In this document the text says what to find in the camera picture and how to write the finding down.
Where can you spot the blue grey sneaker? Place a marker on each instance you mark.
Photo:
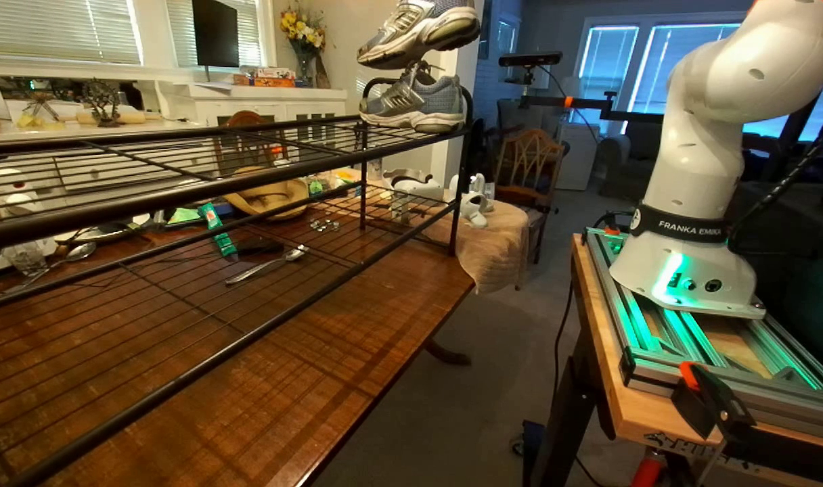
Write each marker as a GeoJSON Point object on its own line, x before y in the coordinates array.
{"type": "Point", "coordinates": [419, 104]}
{"type": "Point", "coordinates": [419, 29]}

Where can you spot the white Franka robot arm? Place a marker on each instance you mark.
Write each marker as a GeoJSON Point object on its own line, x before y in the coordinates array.
{"type": "Point", "coordinates": [700, 153]}

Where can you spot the black metal shoe rack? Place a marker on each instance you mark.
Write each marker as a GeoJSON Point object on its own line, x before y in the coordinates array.
{"type": "Point", "coordinates": [363, 179]}

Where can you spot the beige cloth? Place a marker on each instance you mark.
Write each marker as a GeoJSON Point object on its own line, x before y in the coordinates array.
{"type": "Point", "coordinates": [492, 245]}

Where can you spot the clear glass pebbles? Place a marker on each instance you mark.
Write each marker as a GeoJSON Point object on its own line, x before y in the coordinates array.
{"type": "Point", "coordinates": [319, 222]}

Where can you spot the silver metal spoon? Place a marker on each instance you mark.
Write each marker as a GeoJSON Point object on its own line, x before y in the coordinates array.
{"type": "Point", "coordinates": [295, 252]}

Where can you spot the wooden dining chair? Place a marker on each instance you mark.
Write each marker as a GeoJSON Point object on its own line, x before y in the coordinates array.
{"type": "Point", "coordinates": [245, 123]}
{"type": "Point", "coordinates": [528, 164]}

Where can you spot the green tube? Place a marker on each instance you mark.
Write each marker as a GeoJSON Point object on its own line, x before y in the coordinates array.
{"type": "Point", "coordinates": [218, 234]}

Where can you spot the white sideboard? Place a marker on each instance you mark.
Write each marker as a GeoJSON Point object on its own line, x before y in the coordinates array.
{"type": "Point", "coordinates": [266, 94]}

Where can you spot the wooden workbench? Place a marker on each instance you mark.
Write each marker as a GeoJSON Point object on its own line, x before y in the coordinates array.
{"type": "Point", "coordinates": [609, 360]}

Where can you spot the yellow flowers in vase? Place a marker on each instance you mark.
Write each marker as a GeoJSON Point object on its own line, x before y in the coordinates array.
{"type": "Point", "coordinates": [300, 31]}

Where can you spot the black flat screen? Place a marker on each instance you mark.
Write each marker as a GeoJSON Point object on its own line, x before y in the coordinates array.
{"type": "Point", "coordinates": [214, 31]}

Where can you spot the orange black clamp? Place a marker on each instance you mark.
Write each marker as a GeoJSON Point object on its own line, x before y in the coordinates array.
{"type": "Point", "coordinates": [709, 401]}

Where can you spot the small potted plant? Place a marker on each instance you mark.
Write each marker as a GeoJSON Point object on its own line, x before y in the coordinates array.
{"type": "Point", "coordinates": [101, 104]}

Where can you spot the white window blind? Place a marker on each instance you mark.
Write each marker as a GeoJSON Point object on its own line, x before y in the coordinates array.
{"type": "Point", "coordinates": [59, 29]}

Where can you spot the black camera on boom stand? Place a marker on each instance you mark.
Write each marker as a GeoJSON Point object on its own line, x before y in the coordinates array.
{"type": "Point", "coordinates": [528, 58]}

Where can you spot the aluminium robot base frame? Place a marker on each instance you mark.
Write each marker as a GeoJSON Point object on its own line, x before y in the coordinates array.
{"type": "Point", "coordinates": [673, 348]}

